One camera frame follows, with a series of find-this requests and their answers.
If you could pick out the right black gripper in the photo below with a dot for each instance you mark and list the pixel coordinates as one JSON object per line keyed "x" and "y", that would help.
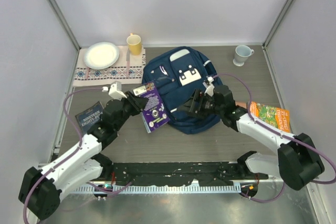
{"x": 189, "y": 108}

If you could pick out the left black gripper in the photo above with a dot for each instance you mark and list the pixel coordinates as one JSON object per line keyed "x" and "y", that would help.
{"x": 137, "y": 103}

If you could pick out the purple treehouse paperback book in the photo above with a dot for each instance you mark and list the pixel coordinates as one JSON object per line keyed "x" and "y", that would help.
{"x": 154, "y": 114}

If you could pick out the navy blue student backpack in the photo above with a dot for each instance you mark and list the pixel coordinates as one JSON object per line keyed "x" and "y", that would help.
{"x": 176, "y": 74}

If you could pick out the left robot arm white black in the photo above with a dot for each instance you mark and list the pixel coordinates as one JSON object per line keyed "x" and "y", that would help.
{"x": 43, "y": 189}

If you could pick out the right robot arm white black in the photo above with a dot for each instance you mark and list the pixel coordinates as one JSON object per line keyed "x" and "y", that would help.
{"x": 295, "y": 160}

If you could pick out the patterned cloth placemat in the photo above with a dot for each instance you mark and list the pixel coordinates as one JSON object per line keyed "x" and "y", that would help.
{"x": 117, "y": 72}

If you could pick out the tan leather wallet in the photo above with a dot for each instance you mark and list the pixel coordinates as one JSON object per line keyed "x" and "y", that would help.
{"x": 242, "y": 104}

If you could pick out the dark blue Nineteen Eighty-Four book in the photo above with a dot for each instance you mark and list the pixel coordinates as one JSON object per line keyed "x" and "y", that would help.
{"x": 87, "y": 118}

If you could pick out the white paper plate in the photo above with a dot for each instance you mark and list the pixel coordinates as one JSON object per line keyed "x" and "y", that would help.
{"x": 101, "y": 55}

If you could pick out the yellow mug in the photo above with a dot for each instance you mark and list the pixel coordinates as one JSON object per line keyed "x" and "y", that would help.
{"x": 135, "y": 44}

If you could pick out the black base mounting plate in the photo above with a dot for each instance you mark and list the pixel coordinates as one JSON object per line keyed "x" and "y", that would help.
{"x": 178, "y": 174}

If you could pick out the light blue footed cup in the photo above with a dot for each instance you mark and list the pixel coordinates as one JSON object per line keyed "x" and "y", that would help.
{"x": 242, "y": 53}

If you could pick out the orange green treehouse book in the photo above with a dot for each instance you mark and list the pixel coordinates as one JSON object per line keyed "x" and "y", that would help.
{"x": 277, "y": 117}

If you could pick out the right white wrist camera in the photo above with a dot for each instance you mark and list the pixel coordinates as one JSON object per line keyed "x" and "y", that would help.
{"x": 209, "y": 87}

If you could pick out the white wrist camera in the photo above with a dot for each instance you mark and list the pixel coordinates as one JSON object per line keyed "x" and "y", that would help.
{"x": 115, "y": 90}
{"x": 209, "y": 87}

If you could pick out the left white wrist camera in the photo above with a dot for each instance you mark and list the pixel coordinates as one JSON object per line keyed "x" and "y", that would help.
{"x": 115, "y": 90}

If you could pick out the pink handled table knife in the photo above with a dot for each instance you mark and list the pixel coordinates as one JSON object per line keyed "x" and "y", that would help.
{"x": 128, "y": 62}

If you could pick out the pink handled fork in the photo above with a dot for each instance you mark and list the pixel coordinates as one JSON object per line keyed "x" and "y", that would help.
{"x": 87, "y": 73}

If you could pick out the white slotted cable duct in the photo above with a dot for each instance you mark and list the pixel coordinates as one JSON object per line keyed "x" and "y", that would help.
{"x": 194, "y": 188}

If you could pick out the aluminium frame rail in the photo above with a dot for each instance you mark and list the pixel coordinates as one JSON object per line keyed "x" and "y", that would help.
{"x": 91, "y": 169}

